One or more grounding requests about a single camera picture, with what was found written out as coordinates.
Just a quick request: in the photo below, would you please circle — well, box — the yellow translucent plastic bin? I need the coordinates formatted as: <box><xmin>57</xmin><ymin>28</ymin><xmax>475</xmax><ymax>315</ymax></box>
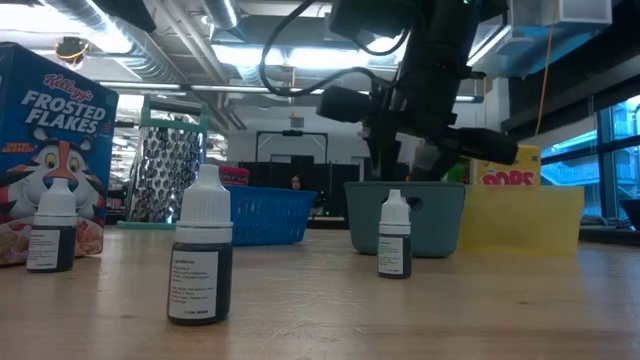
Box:
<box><xmin>457</xmin><ymin>184</ymin><xmax>585</xmax><ymax>257</ymax></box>

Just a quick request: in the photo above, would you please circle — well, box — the black desk partition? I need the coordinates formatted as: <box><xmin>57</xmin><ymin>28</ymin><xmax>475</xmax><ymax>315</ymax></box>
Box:
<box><xmin>238</xmin><ymin>162</ymin><xmax>362</xmax><ymax>221</ymax></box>

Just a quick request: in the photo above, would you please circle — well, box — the yellow hanging cord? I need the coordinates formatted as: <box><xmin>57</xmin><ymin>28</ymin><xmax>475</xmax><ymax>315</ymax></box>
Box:
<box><xmin>533</xmin><ymin>0</ymin><xmax>559</xmax><ymax>139</ymax></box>

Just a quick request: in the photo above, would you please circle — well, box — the white ceiling unit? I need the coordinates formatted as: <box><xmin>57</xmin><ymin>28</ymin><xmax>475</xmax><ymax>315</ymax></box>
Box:
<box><xmin>509</xmin><ymin>0</ymin><xmax>614</xmax><ymax>26</ymax></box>

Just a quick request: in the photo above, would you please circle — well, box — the spiral silver air duct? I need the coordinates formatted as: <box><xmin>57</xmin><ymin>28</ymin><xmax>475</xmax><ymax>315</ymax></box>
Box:
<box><xmin>44</xmin><ymin>0</ymin><xmax>186</xmax><ymax>84</ymax></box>

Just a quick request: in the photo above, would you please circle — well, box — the yellow Corn Pops cereal box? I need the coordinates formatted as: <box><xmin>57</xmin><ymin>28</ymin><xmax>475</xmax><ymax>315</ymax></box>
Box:
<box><xmin>469</xmin><ymin>144</ymin><xmax>543</xmax><ymax>187</ymax></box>

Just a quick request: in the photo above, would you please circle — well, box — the teal dropper bottle white cap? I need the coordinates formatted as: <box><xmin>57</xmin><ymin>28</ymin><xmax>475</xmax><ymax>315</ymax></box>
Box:
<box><xmin>376</xmin><ymin>189</ymin><xmax>413</xmax><ymax>280</ymax></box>

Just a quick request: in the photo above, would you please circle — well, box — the blue slotted plastic basket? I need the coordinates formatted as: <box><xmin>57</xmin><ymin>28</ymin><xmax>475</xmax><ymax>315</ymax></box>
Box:
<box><xmin>223</xmin><ymin>184</ymin><xmax>318</xmax><ymax>247</ymax></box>

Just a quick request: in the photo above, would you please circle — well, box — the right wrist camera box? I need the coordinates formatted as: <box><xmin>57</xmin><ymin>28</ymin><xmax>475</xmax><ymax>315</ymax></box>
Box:
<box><xmin>327</xmin><ymin>0</ymin><xmax>419</xmax><ymax>40</ymax></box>

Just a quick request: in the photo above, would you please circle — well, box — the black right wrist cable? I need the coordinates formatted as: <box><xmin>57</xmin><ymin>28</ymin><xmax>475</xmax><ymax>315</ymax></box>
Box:
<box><xmin>258</xmin><ymin>0</ymin><xmax>401</xmax><ymax>99</ymax></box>

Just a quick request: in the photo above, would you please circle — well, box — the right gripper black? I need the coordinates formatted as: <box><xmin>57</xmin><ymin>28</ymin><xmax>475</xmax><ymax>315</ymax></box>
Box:
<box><xmin>315</xmin><ymin>49</ymin><xmax>520</xmax><ymax>182</ymax></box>

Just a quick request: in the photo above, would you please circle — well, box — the black rectangular frame stand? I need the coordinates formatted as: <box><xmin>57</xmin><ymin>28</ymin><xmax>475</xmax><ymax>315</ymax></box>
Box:
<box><xmin>255</xmin><ymin>128</ymin><xmax>330</xmax><ymax>164</ymax></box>

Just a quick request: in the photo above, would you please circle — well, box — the grey-green plastic bin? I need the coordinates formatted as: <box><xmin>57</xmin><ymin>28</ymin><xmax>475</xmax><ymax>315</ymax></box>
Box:
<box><xmin>343</xmin><ymin>181</ymin><xmax>467</xmax><ymax>259</ymax></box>

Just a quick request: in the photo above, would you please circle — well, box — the black ceiling reel yellow cable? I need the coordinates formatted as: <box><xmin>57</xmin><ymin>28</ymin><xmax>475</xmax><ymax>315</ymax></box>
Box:
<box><xmin>54</xmin><ymin>35</ymin><xmax>91</xmax><ymax>69</ymax></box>

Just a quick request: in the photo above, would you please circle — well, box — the long ceiling light bar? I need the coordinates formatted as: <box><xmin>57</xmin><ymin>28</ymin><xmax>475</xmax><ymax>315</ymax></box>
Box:
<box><xmin>99</xmin><ymin>79</ymin><xmax>484</xmax><ymax>104</ymax></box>

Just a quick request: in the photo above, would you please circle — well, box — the dark window frame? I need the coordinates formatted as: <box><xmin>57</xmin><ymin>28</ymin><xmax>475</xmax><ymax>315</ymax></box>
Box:
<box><xmin>509</xmin><ymin>94</ymin><xmax>640</xmax><ymax>226</ymax></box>

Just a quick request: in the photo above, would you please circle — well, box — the metal box grater teal frame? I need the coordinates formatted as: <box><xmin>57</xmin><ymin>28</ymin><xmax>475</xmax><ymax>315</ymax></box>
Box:
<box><xmin>117</xmin><ymin>93</ymin><xmax>210</xmax><ymax>230</ymax></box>

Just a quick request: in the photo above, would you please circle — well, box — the rectangular silver air duct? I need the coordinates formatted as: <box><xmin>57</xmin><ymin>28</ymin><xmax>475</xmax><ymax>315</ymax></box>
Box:
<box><xmin>467</xmin><ymin>22</ymin><xmax>514</xmax><ymax>71</ymax></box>

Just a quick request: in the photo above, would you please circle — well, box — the blue Frosted Flakes cereal box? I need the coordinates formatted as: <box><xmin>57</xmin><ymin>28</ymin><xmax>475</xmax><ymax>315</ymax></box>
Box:
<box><xmin>0</xmin><ymin>42</ymin><xmax>120</xmax><ymax>267</ymax></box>

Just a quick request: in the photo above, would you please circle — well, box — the dark dropper bottle white cap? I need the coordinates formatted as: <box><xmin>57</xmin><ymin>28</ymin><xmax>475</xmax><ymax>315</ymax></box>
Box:
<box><xmin>25</xmin><ymin>178</ymin><xmax>79</xmax><ymax>274</ymax></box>
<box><xmin>166</xmin><ymin>163</ymin><xmax>235</xmax><ymax>327</ymax></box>

